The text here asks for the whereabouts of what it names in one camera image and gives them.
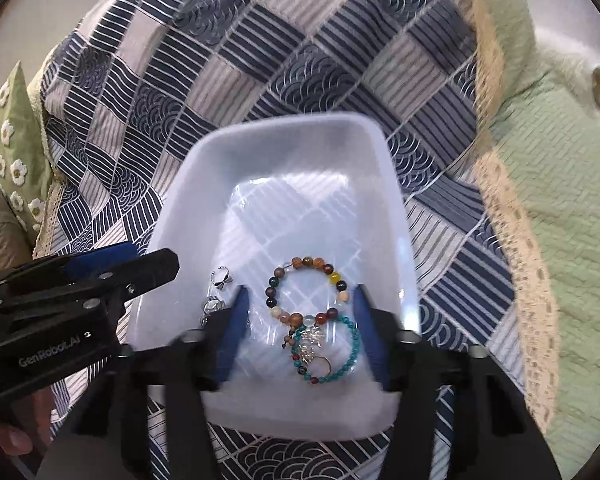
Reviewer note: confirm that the green daisy embroidered pillow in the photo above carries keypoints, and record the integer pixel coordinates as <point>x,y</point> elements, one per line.
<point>25,173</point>

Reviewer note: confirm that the silver flower brooch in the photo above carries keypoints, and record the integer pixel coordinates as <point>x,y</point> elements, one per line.
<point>309,342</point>

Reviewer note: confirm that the person's left hand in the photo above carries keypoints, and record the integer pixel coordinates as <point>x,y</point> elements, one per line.
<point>15,441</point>

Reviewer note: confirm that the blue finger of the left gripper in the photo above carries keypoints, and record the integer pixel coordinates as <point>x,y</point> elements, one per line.
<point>100,260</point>

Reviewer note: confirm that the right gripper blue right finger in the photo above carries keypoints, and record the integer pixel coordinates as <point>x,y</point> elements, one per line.
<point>375,346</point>

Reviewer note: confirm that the blue white patterned cloth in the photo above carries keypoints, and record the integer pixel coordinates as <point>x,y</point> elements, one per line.
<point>138,83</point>

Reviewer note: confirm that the white plastic tray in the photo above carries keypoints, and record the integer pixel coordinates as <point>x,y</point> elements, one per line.
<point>252,197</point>

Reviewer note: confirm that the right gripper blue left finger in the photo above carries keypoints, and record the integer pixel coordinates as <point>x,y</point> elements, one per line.
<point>235,323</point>

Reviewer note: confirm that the silver earring in tray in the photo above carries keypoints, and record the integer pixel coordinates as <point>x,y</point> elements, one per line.
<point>220,277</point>

